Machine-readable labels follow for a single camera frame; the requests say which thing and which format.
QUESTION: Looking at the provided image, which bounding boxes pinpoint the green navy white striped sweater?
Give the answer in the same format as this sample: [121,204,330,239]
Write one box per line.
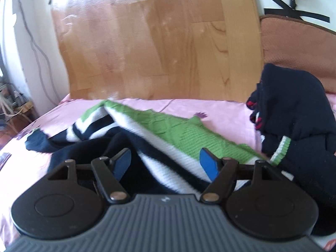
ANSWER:
[26,100,260,195]

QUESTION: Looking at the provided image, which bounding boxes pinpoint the pink deer print bedsheet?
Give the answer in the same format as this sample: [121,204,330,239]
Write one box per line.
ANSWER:
[7,95,335,251]

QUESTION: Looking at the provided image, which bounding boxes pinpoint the dark navy knit garment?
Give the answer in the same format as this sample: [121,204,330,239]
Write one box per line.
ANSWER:
[246,64,335,236]

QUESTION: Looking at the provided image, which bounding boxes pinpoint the cluttered wooden nightstand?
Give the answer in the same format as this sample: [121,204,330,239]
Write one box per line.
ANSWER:
[1,82,37,133]

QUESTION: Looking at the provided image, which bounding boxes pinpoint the wooden headboard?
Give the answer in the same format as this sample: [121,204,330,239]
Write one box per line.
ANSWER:
[51,0,263,102]

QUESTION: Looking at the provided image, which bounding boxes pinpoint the brown cushion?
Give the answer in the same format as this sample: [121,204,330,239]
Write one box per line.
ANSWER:
[260,15,336,94]

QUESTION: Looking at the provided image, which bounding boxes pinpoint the grey wall cable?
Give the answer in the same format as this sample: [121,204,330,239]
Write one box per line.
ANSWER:
[11,0,61,105]

